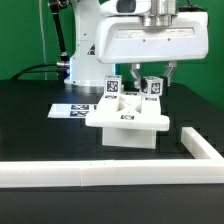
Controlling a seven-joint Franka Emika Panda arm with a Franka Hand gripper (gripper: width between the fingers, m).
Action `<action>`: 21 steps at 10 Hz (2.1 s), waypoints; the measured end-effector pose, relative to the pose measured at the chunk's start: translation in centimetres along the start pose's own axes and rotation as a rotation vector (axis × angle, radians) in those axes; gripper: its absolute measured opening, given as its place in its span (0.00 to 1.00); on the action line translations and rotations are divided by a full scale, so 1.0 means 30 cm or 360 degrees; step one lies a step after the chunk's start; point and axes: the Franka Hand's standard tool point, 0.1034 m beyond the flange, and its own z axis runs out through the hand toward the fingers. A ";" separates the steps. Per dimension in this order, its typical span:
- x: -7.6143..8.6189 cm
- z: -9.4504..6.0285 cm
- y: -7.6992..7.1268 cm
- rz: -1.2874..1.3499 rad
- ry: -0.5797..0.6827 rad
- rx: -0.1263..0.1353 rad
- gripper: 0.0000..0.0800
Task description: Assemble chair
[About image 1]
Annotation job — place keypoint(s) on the white L-shaped fence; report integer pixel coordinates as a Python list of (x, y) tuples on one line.
[(205, 166)]

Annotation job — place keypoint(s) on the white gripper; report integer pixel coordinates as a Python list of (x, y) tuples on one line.
[(125, 40)]

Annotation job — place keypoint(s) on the white chair back frame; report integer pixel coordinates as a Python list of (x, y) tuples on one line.
[(125, 111)]

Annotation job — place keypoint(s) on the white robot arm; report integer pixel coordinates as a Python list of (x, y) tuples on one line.
[(86, 71)]

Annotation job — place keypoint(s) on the white chair seat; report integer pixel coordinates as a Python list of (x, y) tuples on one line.
[(129, 138)]

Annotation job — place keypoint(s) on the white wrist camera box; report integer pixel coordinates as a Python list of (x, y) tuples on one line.
[(125, 7)]

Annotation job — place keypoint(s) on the white marker sheet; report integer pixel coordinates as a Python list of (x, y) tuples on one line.
[(71, 110)]

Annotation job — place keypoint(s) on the small white tag cube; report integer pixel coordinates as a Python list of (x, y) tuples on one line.
[(113, 84), (152, 86)]

